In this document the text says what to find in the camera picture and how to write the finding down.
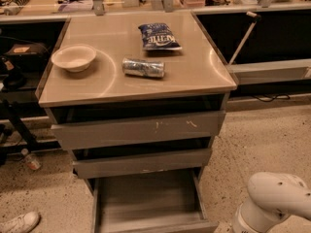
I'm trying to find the white bowl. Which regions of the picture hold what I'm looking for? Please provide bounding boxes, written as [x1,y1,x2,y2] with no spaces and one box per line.
[52,44,96,72]

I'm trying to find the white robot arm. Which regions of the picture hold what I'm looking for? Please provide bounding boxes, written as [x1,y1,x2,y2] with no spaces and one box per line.
[230,172,311,233]

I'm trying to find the grey drawer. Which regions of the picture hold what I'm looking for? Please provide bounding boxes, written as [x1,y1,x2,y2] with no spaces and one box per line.
[73,137,211,179]
[52,94,226,150]
[91,169,218,233]

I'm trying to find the grey bottom drawer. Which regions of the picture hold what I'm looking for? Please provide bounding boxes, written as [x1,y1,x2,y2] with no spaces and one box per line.
[91,169,218,233]

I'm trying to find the black bag with label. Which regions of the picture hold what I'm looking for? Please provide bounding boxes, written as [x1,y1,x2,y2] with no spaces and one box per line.
[4,43,49,72]

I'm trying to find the grey top drawer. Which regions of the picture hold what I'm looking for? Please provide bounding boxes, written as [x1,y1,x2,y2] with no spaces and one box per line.
[52,94,226,150]

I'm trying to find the crushed silver can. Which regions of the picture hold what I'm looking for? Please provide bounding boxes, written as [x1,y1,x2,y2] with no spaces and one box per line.
[121,58,165,79]

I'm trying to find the grey drawer cabinet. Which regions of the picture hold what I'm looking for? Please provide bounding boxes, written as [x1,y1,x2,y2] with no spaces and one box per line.
[35,10,239,233]

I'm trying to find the black floor cable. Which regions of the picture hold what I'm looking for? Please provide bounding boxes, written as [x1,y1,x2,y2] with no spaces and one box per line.
[252,93,292,103]

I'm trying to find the blue chip bag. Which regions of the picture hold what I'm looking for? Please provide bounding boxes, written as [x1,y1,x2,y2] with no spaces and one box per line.
[138,22,182,50]

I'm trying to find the white sneaker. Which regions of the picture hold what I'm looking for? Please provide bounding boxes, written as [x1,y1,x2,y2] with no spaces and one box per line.
[0,212,41,233]

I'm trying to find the grey middle drawer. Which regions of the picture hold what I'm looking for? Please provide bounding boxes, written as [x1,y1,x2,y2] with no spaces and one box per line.
[73,137,211,179]

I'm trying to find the black stand frame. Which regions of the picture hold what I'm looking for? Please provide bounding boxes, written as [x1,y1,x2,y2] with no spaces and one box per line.
[0,99,60,158]

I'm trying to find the plastic water bottle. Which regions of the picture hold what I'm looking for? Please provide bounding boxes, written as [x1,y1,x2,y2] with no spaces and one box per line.
[21,149,41,170]

